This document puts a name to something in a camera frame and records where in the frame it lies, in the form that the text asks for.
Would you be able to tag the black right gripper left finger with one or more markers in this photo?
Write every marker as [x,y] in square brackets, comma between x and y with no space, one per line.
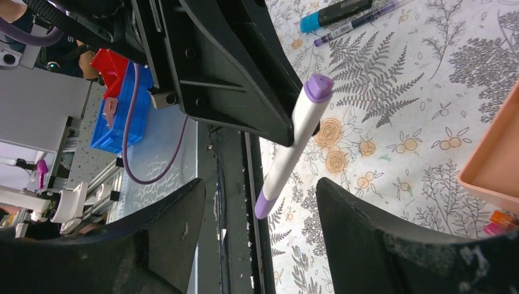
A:
[149,251]

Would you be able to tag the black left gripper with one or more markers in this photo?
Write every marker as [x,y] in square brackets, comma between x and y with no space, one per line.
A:
[197,32]

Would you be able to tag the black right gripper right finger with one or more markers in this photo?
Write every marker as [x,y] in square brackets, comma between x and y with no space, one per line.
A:
[372,251]

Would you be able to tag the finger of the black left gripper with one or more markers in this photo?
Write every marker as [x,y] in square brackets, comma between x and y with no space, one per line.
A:
[269,86]

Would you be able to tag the white marker purple cap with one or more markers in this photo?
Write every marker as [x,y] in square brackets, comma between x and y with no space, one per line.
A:
[308,110]

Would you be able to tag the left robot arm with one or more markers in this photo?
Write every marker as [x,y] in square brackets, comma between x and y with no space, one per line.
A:
[101,24]

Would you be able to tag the purple clear gel pen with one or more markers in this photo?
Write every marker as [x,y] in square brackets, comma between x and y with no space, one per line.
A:
[360,21]

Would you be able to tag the blue cap black highlighter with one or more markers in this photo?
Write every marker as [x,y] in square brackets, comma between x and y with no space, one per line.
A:
[333,13]

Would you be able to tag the red plastic bin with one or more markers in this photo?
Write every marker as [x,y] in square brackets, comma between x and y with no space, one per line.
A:
[112,68]

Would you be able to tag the blue plastic storage bin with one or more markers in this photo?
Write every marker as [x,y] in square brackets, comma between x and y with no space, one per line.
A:
[110,139]

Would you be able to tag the magenta gel pen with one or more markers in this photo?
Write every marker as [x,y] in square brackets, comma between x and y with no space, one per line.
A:
[493,229]

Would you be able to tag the orange gel pen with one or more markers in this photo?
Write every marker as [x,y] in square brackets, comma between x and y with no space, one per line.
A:
[504,221]

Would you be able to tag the peach plastic file organizer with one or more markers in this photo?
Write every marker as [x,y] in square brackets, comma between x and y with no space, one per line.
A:
[491,173]

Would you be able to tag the floral tablecloth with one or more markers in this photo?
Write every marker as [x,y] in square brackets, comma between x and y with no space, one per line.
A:
[415,91]

